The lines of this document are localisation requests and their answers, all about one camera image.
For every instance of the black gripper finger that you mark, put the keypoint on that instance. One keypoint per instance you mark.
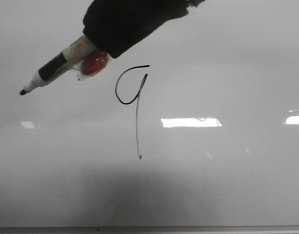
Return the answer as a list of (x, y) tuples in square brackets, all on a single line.
[(114, 26)]

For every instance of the black white whiteboard marker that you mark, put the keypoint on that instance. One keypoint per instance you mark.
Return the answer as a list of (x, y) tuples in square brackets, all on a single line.
[(63, 62)]

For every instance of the white whiteboard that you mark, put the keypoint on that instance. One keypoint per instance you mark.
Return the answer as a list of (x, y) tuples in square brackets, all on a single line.
[(194, 129)]

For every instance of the red ball taped on marker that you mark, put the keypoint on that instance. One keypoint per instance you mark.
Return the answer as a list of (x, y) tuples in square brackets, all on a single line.
[(92, 65)]

